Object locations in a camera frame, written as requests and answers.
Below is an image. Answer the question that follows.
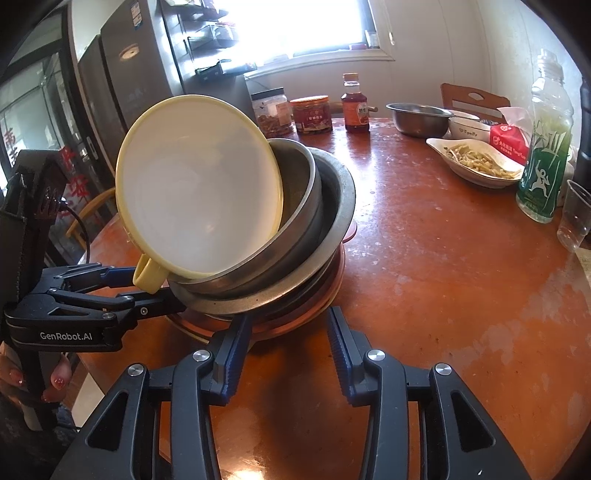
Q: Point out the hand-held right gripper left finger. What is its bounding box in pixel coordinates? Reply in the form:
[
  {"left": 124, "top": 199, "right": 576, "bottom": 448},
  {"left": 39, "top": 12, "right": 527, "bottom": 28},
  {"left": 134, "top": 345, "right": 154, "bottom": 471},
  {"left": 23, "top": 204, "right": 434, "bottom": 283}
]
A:
[{"left": 55, "top": 314, "right": 254, "bottom": 480}]

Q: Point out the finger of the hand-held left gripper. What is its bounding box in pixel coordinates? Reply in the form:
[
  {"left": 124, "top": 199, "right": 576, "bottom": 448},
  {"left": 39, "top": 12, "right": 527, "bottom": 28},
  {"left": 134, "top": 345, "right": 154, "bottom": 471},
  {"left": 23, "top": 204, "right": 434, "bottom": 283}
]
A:
[
  {"left": 47, "top": 288, "right": 185, "bottom": 324},
  {"left": 39, "top": 263, "right": 139, "bottom": 295}
]

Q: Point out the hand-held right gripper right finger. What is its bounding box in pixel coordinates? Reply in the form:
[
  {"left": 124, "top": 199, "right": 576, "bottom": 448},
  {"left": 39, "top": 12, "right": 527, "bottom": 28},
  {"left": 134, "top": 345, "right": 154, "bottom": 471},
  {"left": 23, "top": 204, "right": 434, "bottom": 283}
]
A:
[{"left": 325, "top": 305, "right": 532, "bottom": 480}]

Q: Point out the yellow bowl with handles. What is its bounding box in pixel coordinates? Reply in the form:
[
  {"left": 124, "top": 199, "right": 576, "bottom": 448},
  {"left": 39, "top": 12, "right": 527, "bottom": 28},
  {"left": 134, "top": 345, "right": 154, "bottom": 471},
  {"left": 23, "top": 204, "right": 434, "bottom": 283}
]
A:
[{"left": 115, "top": 93, "right": 286, "bottom": 294}]

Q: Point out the shallow steel plate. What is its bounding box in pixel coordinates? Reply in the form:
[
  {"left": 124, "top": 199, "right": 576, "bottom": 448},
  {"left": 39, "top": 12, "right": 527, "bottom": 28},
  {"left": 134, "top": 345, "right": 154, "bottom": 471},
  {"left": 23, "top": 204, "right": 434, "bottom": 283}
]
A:
[{"left": 178, "top": 147, "right": 357, "bottom": 319}]

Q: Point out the deep steel bowl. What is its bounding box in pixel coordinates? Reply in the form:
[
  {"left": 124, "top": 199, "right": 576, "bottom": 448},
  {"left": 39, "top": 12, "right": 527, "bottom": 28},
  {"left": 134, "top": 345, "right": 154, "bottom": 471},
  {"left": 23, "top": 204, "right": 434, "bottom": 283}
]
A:
[{"left": 168, "top": 137, "right": 322, "bottom": 296}]

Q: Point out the person's left hand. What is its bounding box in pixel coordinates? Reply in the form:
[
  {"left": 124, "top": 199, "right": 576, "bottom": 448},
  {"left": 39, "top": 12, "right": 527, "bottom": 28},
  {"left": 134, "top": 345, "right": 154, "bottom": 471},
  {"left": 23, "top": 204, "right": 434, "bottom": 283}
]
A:
[{"left": 0, "top": 342, "right": 75, "bottom": 403}]

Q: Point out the curved wooden chair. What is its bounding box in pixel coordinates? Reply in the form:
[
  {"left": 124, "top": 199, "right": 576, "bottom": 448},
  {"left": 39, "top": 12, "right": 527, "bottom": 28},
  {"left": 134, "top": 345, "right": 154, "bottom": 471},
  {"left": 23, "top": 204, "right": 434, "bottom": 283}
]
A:
[{"left": 65, "top": 185, "right": 121, "bottom": 241}]

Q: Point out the glass door red lettering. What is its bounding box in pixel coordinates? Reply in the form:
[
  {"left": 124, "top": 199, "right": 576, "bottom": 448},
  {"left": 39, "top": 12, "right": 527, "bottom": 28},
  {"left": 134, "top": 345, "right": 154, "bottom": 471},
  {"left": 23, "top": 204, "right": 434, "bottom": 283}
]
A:
[{"left": 0, "top": 46, "right": 121, "bottom": 241}]

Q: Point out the grey refrigerator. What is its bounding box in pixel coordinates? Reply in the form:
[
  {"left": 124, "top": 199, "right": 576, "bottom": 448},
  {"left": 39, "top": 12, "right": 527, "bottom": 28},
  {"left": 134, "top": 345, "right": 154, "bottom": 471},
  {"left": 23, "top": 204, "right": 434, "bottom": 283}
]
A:
[{"left": 69, "top": 0, "right": 254, "bottom": 185}]

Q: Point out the clear plastic food jar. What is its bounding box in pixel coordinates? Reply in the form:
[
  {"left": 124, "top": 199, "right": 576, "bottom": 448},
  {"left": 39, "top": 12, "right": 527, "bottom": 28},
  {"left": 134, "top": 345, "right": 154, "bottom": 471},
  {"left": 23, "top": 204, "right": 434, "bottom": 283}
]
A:
[{"left": 250, "top": 88, "right": 295, "bottom": 138}]

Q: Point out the white dish of bean sprouts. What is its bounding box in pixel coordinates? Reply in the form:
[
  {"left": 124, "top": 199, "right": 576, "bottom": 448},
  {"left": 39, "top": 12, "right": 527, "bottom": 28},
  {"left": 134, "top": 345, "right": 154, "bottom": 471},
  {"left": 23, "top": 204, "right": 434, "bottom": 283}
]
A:
[{"left": 426, "top": 137, "right": 527, "bottom": 189}]

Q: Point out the red label jar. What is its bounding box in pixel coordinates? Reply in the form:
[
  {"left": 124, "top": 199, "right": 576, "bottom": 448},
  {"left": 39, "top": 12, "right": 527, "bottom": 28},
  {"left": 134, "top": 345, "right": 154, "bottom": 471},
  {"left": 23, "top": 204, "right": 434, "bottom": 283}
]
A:
[{"left": 291, "top": 95, "right": 333, "bottom": 134}]

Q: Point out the brown sauce bottle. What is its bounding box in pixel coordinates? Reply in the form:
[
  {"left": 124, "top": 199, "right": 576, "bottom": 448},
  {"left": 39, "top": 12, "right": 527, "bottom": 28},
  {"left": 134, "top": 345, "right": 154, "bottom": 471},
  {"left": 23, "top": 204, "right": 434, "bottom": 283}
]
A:
[{"left": 341, "top": 73, "right": 371, "bottom": 134}]

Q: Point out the steel basin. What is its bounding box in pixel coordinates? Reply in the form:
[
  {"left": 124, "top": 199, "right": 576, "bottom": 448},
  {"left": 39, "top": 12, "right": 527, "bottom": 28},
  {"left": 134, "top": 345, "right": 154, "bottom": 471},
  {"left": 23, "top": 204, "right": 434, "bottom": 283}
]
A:
[{"left": 385, "top": 102, "right": 454, "bottom": 138}]

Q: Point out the clear plastic cup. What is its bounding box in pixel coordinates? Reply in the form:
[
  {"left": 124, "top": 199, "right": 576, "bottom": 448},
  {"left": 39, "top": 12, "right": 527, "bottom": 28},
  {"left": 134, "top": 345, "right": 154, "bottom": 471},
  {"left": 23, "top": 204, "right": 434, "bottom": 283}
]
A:
[{"left": 556, "top": 179, "right": 591, "bottom": 253}]

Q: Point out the red tissue pack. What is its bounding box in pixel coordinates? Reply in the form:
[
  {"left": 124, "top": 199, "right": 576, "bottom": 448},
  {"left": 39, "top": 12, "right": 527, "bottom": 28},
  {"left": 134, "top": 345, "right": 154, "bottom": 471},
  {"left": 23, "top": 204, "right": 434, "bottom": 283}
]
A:
[{"left": 489, "top": 106, "right": 534, "bottom": 166}]

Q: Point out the green drink bottle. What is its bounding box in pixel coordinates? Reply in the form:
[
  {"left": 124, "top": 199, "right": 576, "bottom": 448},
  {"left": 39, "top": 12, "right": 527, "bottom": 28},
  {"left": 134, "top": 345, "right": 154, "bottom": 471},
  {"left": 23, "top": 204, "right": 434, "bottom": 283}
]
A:
[{"left": 516, "top": 48, "right": 575, "bottom": 224}]

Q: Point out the black thermos flask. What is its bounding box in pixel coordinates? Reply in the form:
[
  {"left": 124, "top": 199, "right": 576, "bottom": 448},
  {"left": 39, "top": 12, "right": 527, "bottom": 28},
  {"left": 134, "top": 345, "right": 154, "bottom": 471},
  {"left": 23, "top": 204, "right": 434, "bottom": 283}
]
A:
[{"left": 573, "top": 78, "right": 591, "bottom": 183}]

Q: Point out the window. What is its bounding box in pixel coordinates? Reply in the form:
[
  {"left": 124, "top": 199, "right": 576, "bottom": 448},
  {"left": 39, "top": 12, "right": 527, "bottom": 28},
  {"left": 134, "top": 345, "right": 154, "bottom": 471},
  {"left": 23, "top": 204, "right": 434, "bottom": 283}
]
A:
[{"left": 231, "top": 0, "right": 398, "bottom": 61}]

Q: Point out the black cable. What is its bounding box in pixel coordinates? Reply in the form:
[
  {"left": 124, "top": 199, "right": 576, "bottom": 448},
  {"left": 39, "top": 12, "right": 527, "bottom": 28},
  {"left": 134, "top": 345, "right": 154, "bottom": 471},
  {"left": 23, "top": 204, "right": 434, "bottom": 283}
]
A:
[{"left": 60, "top": 198, "right": 93, "bottom": 266}]

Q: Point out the black wire rack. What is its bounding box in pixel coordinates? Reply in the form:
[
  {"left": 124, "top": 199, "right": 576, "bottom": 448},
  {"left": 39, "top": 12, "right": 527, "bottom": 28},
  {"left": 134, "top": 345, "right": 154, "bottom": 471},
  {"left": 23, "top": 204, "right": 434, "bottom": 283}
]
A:
[{"left": 157, "top": 0, "right": 259, "bottom": 84}]

